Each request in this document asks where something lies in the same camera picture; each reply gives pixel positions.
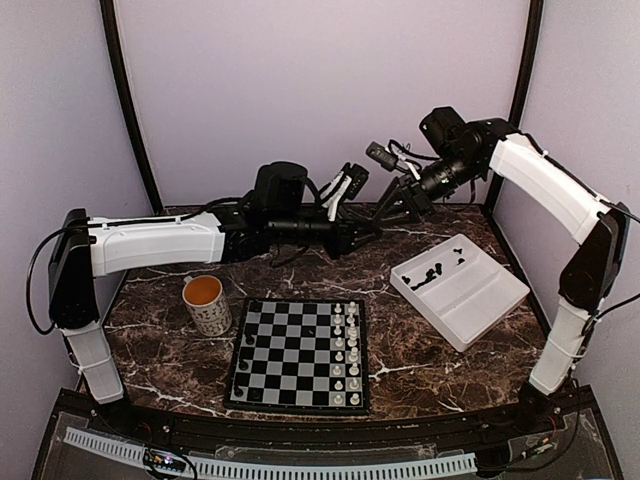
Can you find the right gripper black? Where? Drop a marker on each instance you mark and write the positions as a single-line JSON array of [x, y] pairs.
[[419, 200]]

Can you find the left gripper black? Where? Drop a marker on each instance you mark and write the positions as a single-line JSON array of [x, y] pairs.
[[343, 242]]

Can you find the white plastic tray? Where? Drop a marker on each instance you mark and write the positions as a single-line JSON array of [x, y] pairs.
[[465, 305]]

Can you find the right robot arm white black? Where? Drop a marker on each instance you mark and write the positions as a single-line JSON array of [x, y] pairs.
[[467, 151]]

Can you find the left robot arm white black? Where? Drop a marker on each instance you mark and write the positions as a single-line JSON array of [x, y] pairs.
[[283, 208]]

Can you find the black chess pieces in tray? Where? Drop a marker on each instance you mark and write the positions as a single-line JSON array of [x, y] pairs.
[[433, 267]]

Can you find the white chess pieces row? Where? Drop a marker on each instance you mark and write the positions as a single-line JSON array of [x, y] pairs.
[[346, 358]]

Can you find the black silver chess board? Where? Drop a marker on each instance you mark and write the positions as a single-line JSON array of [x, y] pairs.
[[290, 360]]

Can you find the patterned mug orange inside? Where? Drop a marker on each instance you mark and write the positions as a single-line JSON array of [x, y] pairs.
[[207, 304]]

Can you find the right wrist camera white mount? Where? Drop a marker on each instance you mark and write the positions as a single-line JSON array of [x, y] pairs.
[[391, 161]]

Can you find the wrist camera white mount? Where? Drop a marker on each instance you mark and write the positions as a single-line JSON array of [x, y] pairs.
[[391, 161], [346, 185]]

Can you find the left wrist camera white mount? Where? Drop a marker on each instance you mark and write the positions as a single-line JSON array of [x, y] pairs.
[[346, 185]]

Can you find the right black frame post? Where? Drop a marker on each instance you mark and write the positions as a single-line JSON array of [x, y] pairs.
[[525, 70]]

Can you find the black frame post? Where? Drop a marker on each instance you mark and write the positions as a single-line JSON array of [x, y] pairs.
[[124, 93], [525, 70]]

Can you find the black aluminium front rail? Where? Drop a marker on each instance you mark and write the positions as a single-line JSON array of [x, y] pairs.
[[492, 431]]

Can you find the white slotted cable duct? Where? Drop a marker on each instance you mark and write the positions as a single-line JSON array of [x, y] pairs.
[[171, 465]]

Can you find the left black frame post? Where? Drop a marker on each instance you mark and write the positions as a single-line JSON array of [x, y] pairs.
[[124, 93]]

